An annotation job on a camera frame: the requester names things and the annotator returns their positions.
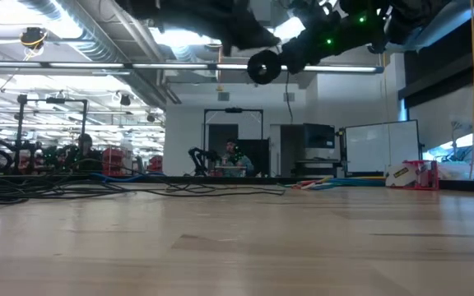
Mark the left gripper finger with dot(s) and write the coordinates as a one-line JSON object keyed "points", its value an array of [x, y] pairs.
{"points": [[257, 35]]}

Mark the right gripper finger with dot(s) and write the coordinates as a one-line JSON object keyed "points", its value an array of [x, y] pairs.
{"points": [[296, 57]]}

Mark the black plastic spool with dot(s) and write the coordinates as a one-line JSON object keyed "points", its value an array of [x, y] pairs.
{"points": [[255, 76]]}

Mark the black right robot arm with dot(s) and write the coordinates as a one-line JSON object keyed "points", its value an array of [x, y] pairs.
{"points": [[418, 16]]}

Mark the black equipment cart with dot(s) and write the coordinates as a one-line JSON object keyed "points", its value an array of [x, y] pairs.
{"points": [[318, 137]]}

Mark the black ceiling spotlight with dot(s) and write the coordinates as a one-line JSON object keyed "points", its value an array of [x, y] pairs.
{"points": [[125, 100], [151, 118]]}

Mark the long ceiling light bar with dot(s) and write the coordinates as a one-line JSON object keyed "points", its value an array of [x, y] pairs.
{"points": [[85, 65]]}

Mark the person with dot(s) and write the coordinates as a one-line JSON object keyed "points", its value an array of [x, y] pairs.
{"points": [[237, 158], [85, 150]]}

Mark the white whiteboard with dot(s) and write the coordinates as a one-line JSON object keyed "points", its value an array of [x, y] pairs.
{"points": [[381, 146]]}

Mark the red storage bins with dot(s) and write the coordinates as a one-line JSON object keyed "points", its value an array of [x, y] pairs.
{"points": [[156, 163], [113, 160]]}

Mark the red tape dispenser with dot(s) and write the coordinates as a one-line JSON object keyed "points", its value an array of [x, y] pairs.
{"points": [[410, 174]]}

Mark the black gantry frame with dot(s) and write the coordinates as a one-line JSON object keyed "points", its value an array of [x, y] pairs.
{"points": [[233, 110], [21, 131]]}

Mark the silver ventilation duct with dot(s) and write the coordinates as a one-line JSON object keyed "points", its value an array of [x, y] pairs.
{"points": [[97, 37]]}

